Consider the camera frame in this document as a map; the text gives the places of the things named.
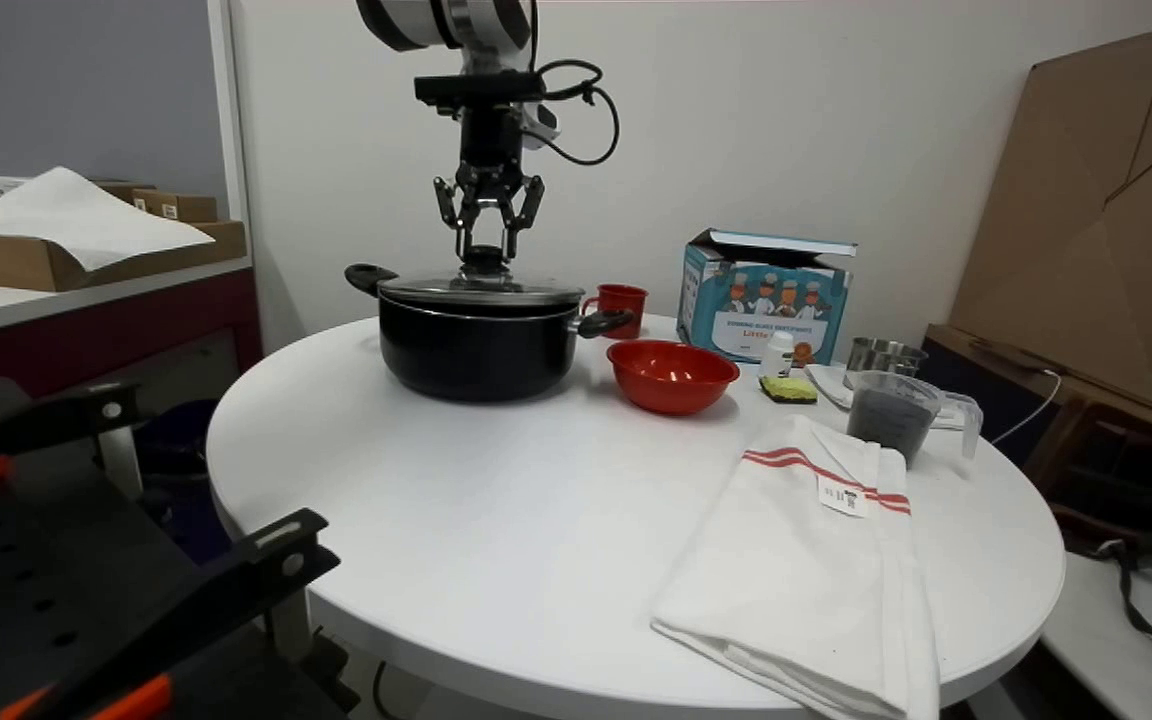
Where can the yellow green sponge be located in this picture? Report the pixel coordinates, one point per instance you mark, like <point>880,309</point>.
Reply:
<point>788,391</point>

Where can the small white bottle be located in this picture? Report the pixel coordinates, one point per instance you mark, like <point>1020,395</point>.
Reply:
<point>777,353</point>

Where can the white towel with red stripes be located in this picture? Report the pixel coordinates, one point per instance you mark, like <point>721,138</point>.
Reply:
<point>800,587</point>

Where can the dark red side table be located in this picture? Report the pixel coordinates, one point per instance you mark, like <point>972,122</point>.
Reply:
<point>83,327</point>

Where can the brown cardboard box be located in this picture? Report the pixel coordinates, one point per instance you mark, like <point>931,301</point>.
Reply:
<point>1099,224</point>

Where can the clear measuring cup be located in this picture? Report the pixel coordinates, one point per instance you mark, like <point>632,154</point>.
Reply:
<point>895,417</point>

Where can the glass spice jars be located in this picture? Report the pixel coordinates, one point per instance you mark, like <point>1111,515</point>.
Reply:
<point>880,353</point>

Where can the cardboard tray with white paper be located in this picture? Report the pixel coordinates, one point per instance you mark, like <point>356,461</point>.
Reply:
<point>69,224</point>

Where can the red bowl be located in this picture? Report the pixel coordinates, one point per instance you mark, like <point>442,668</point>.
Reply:
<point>674,377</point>

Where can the glass lid with black knob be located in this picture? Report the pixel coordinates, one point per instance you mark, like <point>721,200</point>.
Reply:
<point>479,295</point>

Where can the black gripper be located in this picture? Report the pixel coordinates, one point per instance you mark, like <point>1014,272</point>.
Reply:
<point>490,141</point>

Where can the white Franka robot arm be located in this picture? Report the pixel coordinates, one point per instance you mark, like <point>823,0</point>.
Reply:
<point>450,20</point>

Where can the blue printed carton box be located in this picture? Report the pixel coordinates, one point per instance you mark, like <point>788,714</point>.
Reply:
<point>760,301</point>

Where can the black cooking pot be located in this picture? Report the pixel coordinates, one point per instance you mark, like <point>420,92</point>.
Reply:
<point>479,353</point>

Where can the dark wooden crate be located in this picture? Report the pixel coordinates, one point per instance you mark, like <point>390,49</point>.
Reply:
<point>1111,443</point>

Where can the red cup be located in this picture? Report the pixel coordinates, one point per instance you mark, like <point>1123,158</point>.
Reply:
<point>623,304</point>

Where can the black metal stand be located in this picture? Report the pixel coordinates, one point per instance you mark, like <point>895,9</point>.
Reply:
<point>59,601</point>

